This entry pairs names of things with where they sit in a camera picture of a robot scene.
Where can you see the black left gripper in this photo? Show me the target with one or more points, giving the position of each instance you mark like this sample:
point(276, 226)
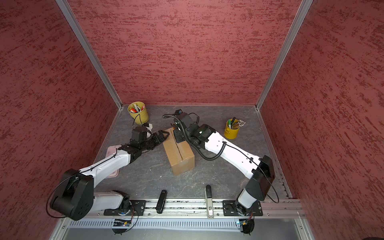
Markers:
point(158, 141)

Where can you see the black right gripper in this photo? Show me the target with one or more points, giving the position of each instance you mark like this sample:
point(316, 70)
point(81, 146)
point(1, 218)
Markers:
point(177, 133)

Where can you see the brown cardboard express box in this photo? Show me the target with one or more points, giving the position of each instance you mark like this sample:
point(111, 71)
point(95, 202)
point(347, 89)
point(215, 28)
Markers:
point(180, 155)

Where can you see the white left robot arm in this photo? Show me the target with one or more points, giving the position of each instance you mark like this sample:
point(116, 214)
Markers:
point(74, 197)

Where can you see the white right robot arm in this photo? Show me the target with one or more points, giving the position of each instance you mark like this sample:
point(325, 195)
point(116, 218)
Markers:
point(211, 145)

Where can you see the yellow-green pen holder cup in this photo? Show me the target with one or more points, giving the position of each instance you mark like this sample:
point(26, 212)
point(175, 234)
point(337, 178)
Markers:
point(138, 112)

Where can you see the yellow pencil cup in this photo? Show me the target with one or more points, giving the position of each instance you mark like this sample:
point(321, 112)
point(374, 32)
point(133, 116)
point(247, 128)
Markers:
point(229, 132)

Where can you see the pink flat case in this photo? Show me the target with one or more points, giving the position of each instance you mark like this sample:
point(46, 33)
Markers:
point(112, 165)

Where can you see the coloured pencils bundle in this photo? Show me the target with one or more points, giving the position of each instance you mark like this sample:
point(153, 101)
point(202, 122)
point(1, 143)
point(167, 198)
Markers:
point(238, 124)

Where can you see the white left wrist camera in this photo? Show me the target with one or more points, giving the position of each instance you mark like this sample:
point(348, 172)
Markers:
point(148, 126)

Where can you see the silver latch with black handle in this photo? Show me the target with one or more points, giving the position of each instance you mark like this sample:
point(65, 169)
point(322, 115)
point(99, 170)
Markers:
point(209, 202)

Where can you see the black handle on rail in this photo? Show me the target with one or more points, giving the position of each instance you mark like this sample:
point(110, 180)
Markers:
point(161, 202)

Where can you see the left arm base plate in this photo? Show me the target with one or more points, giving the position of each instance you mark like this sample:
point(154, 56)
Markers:
point(128, 209)

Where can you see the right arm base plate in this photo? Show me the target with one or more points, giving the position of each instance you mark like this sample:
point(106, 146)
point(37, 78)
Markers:
point(233, 208)

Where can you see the left circuit board with wires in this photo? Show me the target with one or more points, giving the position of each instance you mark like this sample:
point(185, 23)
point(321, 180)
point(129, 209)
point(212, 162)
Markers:
point(120, 226)

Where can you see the circuit board with wires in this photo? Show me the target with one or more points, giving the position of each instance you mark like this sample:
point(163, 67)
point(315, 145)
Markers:
point(246, 226)
point(120, 226)

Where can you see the right circuit board with wires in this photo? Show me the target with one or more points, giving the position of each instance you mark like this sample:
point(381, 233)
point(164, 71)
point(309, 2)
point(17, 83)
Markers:
point(246, 226)

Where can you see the aluminium front rail frame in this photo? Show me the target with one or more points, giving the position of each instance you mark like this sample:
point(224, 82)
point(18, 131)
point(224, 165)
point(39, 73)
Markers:
point(191, 214)

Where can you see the aluminium corner post left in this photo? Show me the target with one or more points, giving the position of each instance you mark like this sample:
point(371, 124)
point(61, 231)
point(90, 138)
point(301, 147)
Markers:
point(81, 36)

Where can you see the aluminium corner post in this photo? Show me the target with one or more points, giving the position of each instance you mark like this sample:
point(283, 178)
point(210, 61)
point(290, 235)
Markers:
point(81, 36)
point(291, 35)

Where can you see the aluminium corner post right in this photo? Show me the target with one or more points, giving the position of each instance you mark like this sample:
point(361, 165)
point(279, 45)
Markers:
point(291, 35)

